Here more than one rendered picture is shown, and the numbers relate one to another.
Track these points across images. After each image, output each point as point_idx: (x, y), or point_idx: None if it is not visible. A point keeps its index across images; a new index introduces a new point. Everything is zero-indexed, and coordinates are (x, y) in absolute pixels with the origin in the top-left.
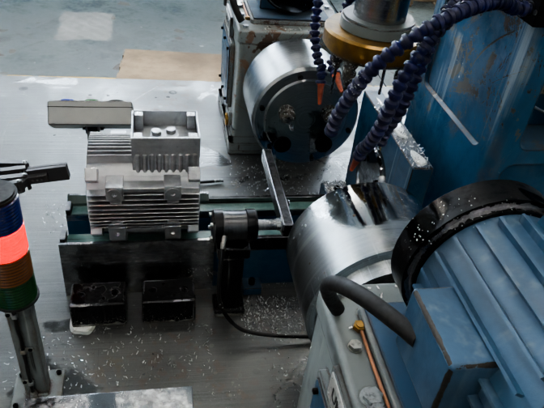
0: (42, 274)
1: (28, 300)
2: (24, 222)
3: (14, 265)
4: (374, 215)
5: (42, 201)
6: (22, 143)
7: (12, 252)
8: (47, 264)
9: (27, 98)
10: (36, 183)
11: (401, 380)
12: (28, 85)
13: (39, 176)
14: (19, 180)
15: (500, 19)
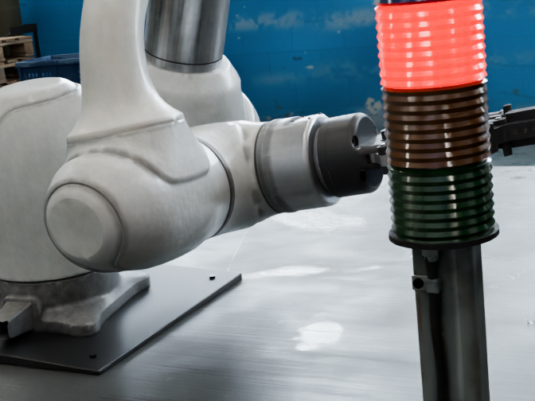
0: (512, 390)
1: (470, 228)
2: (489, 319)
3: (449, 97)
4: None
5: (529, 296)
6: (504, 231)
7: (447, 57)
8: (525, 378)
9: (524, 186)
10: (521, 138)
11: None
12: (528, 174)
13: (529, 120)
14: (489, 122)
15: None
